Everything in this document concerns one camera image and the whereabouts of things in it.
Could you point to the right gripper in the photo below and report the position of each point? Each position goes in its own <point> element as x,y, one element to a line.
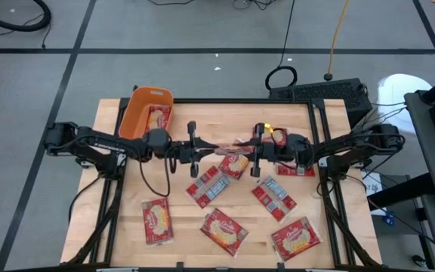
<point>268,151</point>

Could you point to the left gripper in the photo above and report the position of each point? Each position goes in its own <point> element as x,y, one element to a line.
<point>181,153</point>

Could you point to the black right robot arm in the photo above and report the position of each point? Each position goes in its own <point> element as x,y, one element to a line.
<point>353,145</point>

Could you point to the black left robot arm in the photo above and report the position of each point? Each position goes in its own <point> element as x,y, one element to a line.
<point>100,143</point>

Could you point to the yellow tape tag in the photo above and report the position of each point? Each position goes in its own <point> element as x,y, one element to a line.
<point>267,128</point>

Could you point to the silver mounting plate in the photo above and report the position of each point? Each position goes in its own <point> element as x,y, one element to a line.
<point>324,161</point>
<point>121,159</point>

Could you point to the orange plastic basket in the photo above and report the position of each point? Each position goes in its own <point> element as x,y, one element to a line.
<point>134,113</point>

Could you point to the white paper sheet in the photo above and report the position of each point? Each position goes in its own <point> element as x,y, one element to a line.
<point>372,187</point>

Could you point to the white round bin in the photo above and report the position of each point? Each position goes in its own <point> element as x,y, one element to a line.
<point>395,94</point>

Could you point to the grey equipment cart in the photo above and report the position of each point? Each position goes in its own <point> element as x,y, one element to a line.
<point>429,151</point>

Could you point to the black aluminium table frame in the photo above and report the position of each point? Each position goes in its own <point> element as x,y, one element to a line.
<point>240,101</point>

